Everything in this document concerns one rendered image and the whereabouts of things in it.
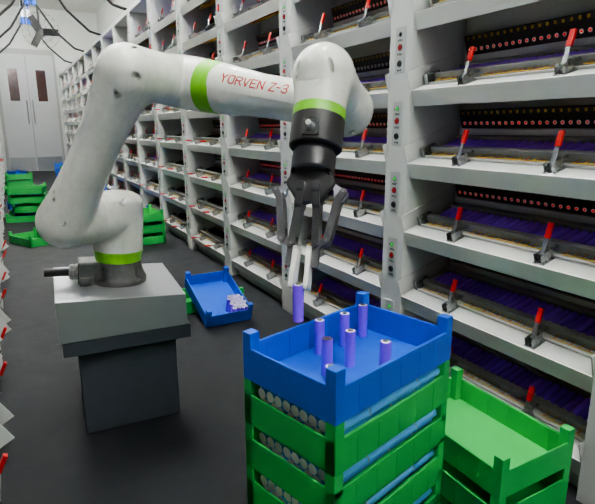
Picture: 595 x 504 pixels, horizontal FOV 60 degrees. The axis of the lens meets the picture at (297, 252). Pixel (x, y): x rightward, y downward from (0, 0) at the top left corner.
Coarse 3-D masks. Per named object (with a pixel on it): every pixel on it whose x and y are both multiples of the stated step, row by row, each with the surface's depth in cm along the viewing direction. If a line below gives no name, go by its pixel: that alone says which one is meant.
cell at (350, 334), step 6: (348, 330) 85; (354, 330) 85; (348, 336) 84; (354, 336) 84; (348, 342) 85; (354, 342) 85; (348, 348) 85; (354, 348) 85; (348, 354) 85; (354, 354) 85; (348, 360) 85; (354, 360) 86; (348, 366) 86
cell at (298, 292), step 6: (294, 288) 83; (300, 288) 82; (294, 294) 83; (300, 294) 83; (294, 300) 83; (300, 300) 83; (294, 306) 83; (300, 306) 83; (294, 312) 84; (300, 312) 84; (294, 318) 84; (300, 318) 84
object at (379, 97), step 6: (366, 72) 186; (372, 72) 183; (378, 72) 180; (384, 72) 178; (378, 90) 161; (384, 90) 157; (372, 96) 158; (378, 96) 156; (384, 96) 153; (378, 102) 157; (384, 102) 154
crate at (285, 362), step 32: (352, 320) 101; (384, 320) 98; (416, 320) 93; (448, 320) 87; (256, 352) 80; (288, 352) 89; (416, 352) 81; (448, 352) 89; (288, 384) 75; (320, 384) 70; (352, 384) 70; (384, 384) 76; (320, 416) 71; (352, 416) 72
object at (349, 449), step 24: (432, 384) 86; (264, 408) 81; (408, 408) 82; (432, 408) 88; (264, 432) 82; (288, 432) 77; (312, 432) 73; (336, 432) 70; (360, 432) 74; (384, 432) 78; (312, 456) 74; (336, 456) 71; (360, 456) 75
